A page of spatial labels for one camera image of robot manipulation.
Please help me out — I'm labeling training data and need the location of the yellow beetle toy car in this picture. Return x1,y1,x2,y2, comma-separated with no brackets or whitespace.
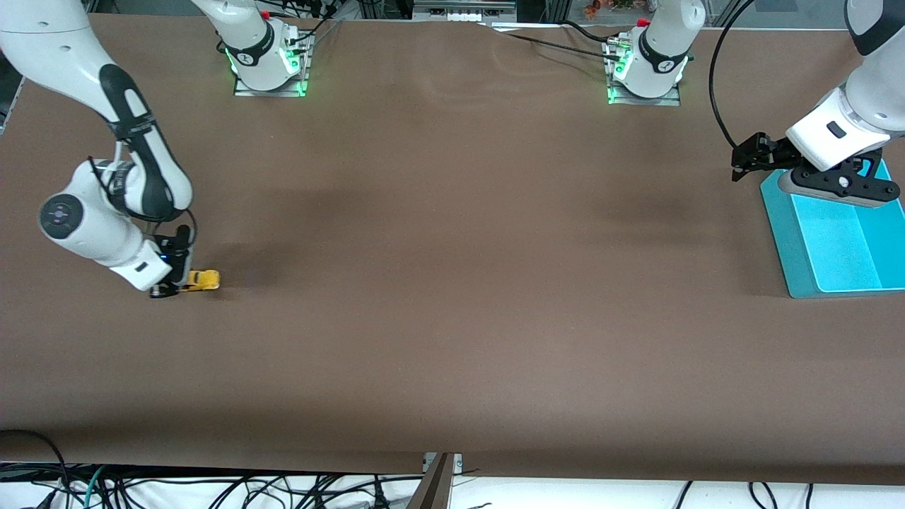
177,270,221,291

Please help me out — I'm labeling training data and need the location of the teal plastic storage bin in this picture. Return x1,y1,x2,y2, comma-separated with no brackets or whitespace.
760,157,905,299

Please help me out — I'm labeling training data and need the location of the colourful background item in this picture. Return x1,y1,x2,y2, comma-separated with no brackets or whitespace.
583,0,638,19

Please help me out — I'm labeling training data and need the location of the brown table cover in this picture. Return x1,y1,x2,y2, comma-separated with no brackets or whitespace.
0,13,905,486

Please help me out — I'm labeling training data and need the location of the white power strip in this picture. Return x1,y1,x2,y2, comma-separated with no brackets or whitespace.
414,0,517,23

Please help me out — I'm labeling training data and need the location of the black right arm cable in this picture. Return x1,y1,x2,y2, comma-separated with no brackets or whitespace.
88,138,199,250

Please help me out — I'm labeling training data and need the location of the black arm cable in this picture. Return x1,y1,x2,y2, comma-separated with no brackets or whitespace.
88,138,199,250
709,0,757,151

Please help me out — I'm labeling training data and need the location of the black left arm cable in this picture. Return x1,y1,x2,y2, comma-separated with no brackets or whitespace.
709,0,757,151

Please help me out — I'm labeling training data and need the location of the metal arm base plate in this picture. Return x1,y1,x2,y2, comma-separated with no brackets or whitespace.
607,39,682,107
233,32,310,98

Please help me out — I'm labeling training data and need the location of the black looped floor cable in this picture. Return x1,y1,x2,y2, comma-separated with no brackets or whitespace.
0,428,71,496

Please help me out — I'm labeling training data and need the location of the short black table cable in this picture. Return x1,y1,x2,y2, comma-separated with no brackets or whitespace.
562,20,612,43

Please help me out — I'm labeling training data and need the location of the teal floor cable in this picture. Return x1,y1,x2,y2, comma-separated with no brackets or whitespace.
83,465,108,509

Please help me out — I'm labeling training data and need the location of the long black table cable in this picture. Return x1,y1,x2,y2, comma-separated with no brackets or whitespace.
477,24,623,57

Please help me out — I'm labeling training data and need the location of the black base cable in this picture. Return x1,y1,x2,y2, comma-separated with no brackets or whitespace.
286,0,344,45

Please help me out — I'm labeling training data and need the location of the dark frame beam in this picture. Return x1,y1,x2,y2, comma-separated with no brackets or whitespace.
407,454,455,509

